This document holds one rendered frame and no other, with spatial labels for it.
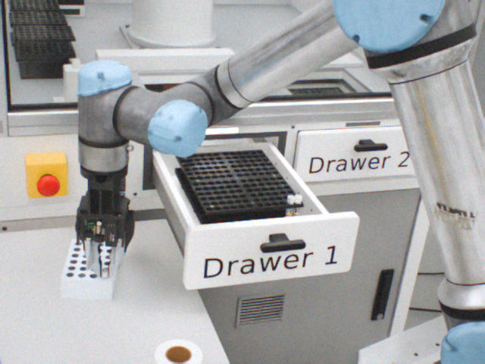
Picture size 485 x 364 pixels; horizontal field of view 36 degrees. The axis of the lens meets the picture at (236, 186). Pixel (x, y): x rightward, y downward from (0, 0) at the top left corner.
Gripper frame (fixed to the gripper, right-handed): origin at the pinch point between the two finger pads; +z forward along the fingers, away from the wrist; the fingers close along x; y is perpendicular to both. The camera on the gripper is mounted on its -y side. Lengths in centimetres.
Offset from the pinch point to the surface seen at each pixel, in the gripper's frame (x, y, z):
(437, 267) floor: 111, -128, 81
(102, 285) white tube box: -0.2, 1.9, 2.4
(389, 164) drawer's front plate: 56, -39, -3
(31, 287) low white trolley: -12.3, -0.6, 5.3
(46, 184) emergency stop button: -11.9, -14.4, -7.0
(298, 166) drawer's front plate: 35.5, -32.9, -4.3
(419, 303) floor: 98, -104, 81
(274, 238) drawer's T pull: 26.7, 4.2, -9.7
